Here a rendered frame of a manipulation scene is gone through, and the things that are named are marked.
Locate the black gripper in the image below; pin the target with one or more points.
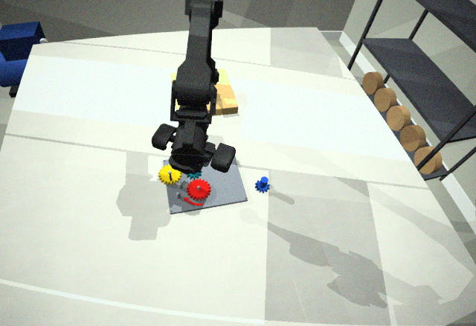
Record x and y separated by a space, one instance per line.
222 156

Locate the yellow gear with black stripe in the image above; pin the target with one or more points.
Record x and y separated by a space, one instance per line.
169 179

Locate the red gear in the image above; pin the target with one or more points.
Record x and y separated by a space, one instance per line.
199 194

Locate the blue gear with shaft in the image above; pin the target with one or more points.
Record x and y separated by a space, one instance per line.
262 185

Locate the teal gear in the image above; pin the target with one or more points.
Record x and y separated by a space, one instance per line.
195 175

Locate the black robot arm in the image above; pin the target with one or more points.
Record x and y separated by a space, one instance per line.
194 87

